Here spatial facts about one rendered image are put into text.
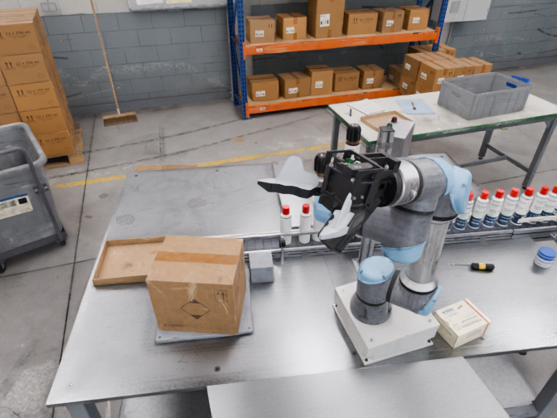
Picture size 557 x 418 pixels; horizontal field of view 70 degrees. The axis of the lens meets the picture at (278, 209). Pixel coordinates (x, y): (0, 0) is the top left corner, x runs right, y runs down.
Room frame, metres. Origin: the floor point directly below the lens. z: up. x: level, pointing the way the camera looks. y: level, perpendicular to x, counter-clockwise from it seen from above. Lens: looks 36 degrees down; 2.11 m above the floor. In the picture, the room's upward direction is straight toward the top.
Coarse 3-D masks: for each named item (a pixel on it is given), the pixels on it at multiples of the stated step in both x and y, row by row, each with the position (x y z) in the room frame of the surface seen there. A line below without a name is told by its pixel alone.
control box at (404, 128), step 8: (400, 120) 1.46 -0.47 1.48; (408, 120) 1.46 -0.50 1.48; (400, 128) 1.39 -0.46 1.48; (408, 128) 1.39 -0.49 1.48; (400, 136) 1.32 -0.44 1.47; (408, 136) 1.35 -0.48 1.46; (392, 144) 1.32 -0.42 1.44; (400, 144) 1.31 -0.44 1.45; (408, 144) 1.39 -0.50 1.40; (392, 152) 1.32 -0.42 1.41; (400, 152) 1.30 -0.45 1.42; (408, 152) 1.43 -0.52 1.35
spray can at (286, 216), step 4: (284, 208) 1.42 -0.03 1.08; (288, 208) 1.42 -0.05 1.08; (284, 212) 1.42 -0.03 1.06; (288, 212) 1.42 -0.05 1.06; (280, 216) 1.42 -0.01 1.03; (284, 216) 1.41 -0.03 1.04; (288, 216) 1.41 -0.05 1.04; (280, 220) 1.42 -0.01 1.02; (284, 220) 1.41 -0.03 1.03; (288, 220) 1.41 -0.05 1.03; (280, 224) 1.42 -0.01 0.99; (284, 224) 1.41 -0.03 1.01; (288, 224) 1.41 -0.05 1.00; (280, 228) 1.42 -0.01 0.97; (284, 228) 1.41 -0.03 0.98; (288, 228) 1.41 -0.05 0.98; (280, 232) 1.42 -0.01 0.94; (284, 232) 1.41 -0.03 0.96; (284, 236) 1.41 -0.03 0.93; (288, 236) 1.41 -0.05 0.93; (288, 240) 1.41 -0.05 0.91; (288, 244) 1.41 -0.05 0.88
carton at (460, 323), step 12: (468, 300) 1.05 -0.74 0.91; (444, 312) 1.00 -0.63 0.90; (456, 312) 1.00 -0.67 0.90; (468, 312) 1.00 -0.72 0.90; (480, 312) 1.00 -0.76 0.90; (444, 324) 0.95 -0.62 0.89; (456, 324) 0.94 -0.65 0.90; (468, 324) 0.94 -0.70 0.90; (480, 324) 0.94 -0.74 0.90; (444, 336) 0.93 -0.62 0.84; (456, 336) 0.90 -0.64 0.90; (468, 336) 0.91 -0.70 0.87; (480, 336) 0.94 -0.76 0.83
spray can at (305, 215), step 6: (306, 204) 1.45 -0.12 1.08; (306, 210) 1.43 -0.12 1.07; (300, 216) 1.43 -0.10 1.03; (306, 216) 1.42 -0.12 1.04; (300, 222) 1.43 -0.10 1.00; (306, 222) 1.42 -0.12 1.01; (300, 228) 1.43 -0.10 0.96; (306, 228) 1.42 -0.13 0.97; (300, 240) 1.43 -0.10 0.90; (306, 240) 1.42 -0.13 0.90
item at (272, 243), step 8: (480, 224) 1.57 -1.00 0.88; (496, 224) 1.57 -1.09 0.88; (448, 232) 1.50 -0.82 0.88; (456, 232) 1.50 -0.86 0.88; (464, 232) 1.50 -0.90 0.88; (248, 240) 1.45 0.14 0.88; (256, 240) 1.45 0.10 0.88; (264, 240) 1.45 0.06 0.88; (272, 240) 1.45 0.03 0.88; (296, 240) 1.45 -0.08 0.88; (352, 240) 1.45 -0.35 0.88; (360, 240) 1.45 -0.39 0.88; (248, 248) 1.39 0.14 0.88; (256, 248) 1.39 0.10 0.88; (264, 248) 1.39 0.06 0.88; (272, 248) 1.39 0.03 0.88; (280, 248) 1.39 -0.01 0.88
